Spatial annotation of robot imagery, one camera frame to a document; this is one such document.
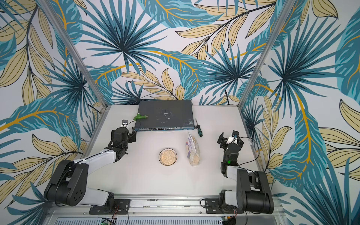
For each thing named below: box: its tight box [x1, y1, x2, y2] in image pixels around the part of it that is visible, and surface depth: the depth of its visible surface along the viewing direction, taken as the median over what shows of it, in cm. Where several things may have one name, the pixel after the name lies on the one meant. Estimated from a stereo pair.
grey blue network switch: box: [134, 99, 195, 132], surface depth 109 cm
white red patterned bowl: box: [158, 147, 178, 166], surface depth 89 cm
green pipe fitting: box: [133, 112, 149, 121], surface depth 106 cm
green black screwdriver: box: [195, 118, 203, 138], surface depth 105 cm
